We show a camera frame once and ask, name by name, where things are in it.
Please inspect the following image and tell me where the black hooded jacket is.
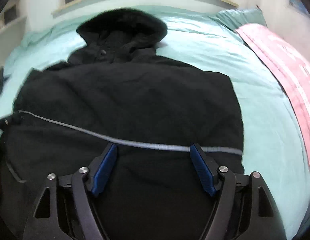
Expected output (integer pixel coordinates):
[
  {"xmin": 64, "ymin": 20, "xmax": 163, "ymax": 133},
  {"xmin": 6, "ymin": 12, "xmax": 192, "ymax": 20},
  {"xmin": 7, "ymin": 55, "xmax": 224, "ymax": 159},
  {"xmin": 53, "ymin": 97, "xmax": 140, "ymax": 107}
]
[{"xmin": 0, "ymin": 9, "xmax": 244, "ymax": 239}]

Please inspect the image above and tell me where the mint green quilt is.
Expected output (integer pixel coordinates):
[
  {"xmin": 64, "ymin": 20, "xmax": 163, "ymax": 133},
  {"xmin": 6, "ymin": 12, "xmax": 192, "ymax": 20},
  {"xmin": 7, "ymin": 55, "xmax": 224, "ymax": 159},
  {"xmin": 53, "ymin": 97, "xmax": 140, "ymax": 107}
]
[{"xmin": 0, "ymin": 6, "xmax": 310, "ymax": 239}]

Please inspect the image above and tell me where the pink folded blanket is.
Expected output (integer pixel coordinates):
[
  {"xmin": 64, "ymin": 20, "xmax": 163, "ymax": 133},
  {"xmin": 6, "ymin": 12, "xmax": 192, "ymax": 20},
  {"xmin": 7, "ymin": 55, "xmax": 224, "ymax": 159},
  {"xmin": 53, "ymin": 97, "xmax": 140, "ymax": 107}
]
[{"xmin": 236, "ymin": 23, "xmax": 310, "ymax": 168}]

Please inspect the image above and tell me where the green pillow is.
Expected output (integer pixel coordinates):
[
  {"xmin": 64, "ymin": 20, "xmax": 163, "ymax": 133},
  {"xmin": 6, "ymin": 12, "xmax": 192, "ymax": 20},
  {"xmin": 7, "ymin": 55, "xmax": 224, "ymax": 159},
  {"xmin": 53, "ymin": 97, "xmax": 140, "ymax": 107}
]
[{"xmin": 209, "ymin": 8, "xmax": 267, "ymax": 31}]

